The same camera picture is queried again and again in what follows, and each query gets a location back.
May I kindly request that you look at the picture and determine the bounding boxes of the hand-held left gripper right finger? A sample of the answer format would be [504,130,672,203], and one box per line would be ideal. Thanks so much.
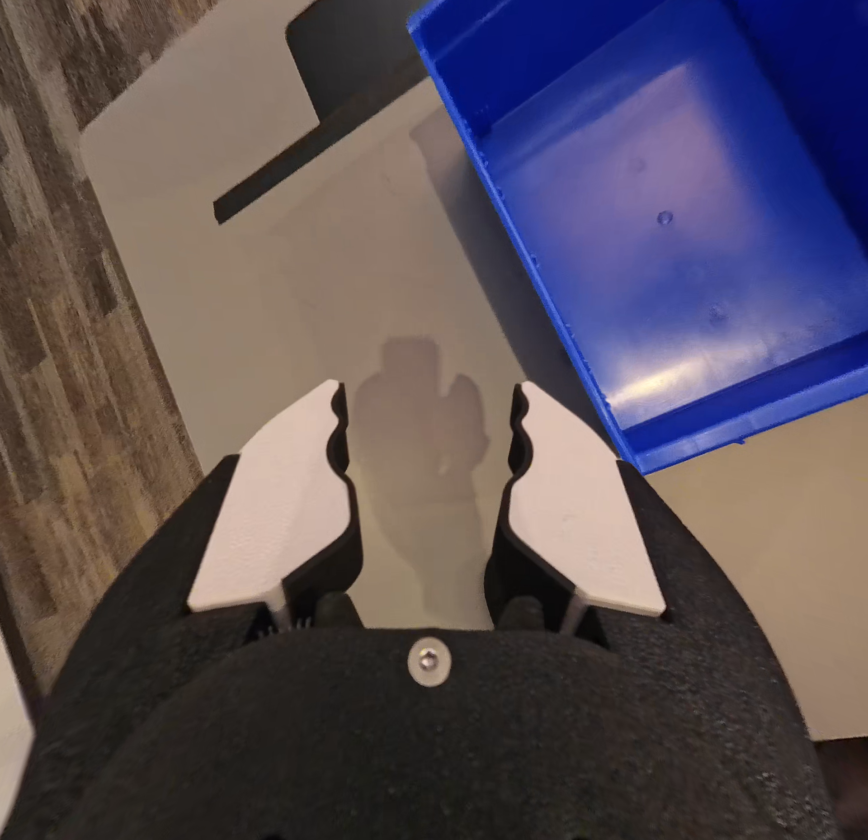
[485,381,667,634]

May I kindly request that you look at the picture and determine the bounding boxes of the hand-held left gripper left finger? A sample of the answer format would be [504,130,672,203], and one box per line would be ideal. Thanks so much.
[186,379,363,613]

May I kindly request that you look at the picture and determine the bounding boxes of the blue plastic bin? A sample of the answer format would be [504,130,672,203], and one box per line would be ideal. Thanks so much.
[407,0,868,476]

